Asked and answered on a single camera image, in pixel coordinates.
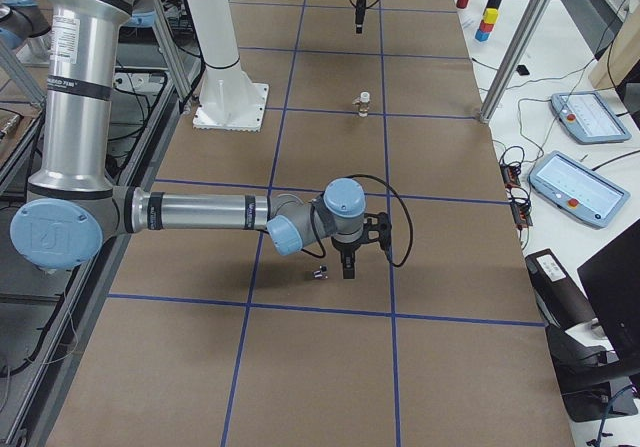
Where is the yellow wooden block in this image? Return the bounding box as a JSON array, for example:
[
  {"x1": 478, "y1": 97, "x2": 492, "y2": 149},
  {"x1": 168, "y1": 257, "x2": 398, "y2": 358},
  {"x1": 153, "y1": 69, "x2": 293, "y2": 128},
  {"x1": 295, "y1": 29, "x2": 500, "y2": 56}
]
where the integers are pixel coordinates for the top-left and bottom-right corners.
[{"x1": 482, "y1": 8, "x2": 499, "y2": 25}]

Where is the far blue teach pendant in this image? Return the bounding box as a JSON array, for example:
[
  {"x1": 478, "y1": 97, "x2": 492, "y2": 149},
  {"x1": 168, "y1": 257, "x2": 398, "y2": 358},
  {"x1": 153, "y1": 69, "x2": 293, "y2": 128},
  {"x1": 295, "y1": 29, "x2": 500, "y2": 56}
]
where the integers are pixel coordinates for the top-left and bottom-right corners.
[{"x1": 551, "y1": 91, "x2": 631, "y2": 144}]

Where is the near blue teach pendant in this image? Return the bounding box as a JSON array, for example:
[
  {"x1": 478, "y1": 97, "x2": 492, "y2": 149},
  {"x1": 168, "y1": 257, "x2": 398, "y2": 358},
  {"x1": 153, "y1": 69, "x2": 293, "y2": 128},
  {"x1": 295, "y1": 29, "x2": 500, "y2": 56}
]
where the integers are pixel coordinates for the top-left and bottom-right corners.
[{"x1": 528, "y1": 151, "x2": 630, "y2": 229}]

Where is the blue teach pendant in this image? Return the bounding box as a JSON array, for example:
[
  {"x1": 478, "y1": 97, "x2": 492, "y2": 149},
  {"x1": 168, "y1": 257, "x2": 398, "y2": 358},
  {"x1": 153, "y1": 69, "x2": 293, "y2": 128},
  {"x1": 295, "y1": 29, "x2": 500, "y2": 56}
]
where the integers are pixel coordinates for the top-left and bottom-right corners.
[
  {"x1": 551, "y1": 91, "x2": 631, "y2": 144},
  {"x1": 528, "y1": 151, "x2": 630, "y2": 229}
]

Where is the red wooden block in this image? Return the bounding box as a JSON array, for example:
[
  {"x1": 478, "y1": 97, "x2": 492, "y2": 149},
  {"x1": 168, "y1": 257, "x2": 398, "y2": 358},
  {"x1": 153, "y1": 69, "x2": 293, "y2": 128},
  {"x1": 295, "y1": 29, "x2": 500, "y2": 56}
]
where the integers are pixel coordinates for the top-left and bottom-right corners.
[{"x1": 478, "y1": 21, "x2": 494, "y2": 33}]

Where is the small black box device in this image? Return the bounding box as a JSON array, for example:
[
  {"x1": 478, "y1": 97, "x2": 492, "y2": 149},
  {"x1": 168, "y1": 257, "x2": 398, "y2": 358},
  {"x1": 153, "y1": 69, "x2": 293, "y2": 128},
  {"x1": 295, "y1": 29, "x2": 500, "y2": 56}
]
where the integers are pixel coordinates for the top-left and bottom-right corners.
[{"x1": 516, "y1": 65, "x2": 530, "y2": 76}]

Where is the black computer monitor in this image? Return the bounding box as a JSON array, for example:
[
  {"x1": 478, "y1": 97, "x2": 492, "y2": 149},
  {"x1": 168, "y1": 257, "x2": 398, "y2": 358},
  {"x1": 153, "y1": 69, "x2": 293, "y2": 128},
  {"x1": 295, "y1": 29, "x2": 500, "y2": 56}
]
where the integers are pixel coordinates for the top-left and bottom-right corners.
[{"x1": 578, "y1": 221, "x2": 640, "y2": 358}]

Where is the aluminium frame post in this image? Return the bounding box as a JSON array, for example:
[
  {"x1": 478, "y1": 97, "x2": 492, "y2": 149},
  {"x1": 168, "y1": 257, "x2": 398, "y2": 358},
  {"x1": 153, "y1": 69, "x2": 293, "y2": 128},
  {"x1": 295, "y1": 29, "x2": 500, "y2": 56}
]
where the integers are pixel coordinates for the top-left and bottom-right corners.
[{"x1": 478, "y1": 0, "x2": 551, "y2": 124}]

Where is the blue wooden block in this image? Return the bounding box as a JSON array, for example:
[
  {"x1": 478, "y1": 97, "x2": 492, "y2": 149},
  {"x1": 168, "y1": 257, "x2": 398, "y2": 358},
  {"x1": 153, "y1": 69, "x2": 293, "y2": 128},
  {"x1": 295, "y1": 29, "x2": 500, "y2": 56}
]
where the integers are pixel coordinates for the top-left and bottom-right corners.
[{"x1": 474, "y1": 29, "x2": 490, "y2": 42}]

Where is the white camera stand column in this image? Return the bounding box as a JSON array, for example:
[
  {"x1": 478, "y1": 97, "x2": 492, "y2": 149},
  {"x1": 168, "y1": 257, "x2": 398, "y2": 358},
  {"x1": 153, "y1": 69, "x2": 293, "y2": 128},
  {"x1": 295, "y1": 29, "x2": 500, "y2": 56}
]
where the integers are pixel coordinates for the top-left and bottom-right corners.
[{"x1": 187, "y1": 0, "x2": 269, "y2": 132}]

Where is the white brass PPR valve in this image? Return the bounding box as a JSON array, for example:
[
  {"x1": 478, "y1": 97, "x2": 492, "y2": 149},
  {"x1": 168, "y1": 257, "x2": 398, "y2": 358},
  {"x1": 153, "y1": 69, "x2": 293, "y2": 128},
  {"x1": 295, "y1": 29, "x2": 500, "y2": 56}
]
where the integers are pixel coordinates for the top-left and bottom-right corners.
[{"x1": 352, "y1": 91, "x2": 371, "y2": 118}]

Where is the orange electronics board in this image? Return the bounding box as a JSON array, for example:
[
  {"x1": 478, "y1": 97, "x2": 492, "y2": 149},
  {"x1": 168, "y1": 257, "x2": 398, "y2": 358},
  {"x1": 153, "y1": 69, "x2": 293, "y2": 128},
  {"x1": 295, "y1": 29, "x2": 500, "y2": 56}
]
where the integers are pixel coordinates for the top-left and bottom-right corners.
[{"x1": 500, "y1": 163, "x2": 533, "y2": 231}]

